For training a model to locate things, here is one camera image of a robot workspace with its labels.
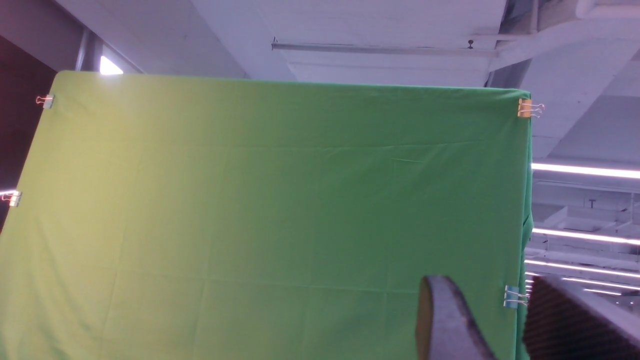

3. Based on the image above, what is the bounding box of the silver top-left binder clip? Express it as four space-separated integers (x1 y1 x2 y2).
35 94 55 109

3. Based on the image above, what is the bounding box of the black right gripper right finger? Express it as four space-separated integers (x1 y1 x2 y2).
522 276 640 360

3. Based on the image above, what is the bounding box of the silver mid-left binder clip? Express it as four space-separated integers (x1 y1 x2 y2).
0 190 22 207

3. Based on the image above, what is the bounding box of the metal binder clip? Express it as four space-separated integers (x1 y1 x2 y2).
503 285 530 309

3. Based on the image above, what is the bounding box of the orange top-right binder clip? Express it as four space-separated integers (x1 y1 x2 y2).
517 98 546 119

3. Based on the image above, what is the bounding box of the white ceiling pipe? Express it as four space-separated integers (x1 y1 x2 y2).
270 39 499 59

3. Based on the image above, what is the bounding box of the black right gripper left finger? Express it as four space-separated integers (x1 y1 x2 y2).
414 275 496 360

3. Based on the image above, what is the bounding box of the green backdrop cloth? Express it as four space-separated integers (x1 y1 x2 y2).
0 71 532 360

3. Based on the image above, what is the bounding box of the ceiling strip light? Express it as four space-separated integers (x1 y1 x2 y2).
524 259 640 279
532 228 640 246
531 162 640 180

